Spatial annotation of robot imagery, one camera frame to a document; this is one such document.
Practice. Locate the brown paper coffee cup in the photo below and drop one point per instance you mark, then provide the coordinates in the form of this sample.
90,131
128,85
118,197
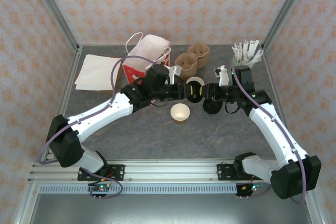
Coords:
197,78
180,111

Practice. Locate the black plastic cup lid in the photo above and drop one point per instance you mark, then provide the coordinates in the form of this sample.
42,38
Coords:
213,108

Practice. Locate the white red printed paper bag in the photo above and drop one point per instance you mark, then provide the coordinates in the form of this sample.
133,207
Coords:
149,48

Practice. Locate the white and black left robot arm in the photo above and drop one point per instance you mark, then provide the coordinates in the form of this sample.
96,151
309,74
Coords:
99,113

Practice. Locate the mint green holder cup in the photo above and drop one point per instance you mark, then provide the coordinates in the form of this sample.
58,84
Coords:
233,62

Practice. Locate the white paper-wrapped straw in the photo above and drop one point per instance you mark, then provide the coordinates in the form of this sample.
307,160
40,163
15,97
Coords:
257,55
251,49
239,52
255,48
235,54

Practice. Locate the brown cardboard box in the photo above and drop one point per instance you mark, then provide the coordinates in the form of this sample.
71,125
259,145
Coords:
119,77

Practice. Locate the white paper napkin stack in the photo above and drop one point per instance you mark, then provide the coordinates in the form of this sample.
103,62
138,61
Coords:
97,72

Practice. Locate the small green circuit board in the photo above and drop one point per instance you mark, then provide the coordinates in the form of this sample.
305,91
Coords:
253,187
101,187

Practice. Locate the grey metal sheet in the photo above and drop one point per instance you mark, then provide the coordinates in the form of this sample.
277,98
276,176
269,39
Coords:
168,211

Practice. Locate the aluminium table side rail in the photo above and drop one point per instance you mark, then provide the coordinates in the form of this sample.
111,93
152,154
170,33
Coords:
72,77
277,87

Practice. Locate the wide aluminium base rail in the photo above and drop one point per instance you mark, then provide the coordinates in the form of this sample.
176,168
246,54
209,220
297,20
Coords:
170,171

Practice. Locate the aluminium frame post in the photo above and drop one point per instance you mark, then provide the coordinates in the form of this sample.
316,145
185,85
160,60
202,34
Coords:
286,9
55,9

